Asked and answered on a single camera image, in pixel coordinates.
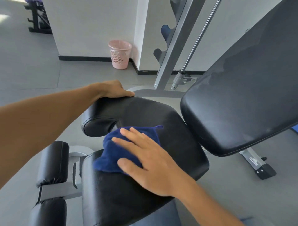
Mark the black dumbbell rack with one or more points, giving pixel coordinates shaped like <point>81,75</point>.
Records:
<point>38,21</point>

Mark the person's left hand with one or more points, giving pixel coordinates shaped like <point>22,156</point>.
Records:
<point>111,89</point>

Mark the grey steel power rack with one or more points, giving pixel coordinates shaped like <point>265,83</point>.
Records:
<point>174,49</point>

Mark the person's left forearm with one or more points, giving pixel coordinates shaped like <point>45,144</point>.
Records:
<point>42,123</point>

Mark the black weight bench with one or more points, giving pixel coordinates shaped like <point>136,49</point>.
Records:
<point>244,93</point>

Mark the chrome guide rod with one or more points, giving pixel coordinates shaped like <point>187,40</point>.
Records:
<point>198,37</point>

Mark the pink plastic waste basket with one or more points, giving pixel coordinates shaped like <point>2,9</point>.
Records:
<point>120,56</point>

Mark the blue microfibre cloth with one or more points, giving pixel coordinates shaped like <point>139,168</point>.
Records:
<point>109,156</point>

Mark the person's right hand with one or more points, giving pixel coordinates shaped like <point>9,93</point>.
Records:
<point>158,170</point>

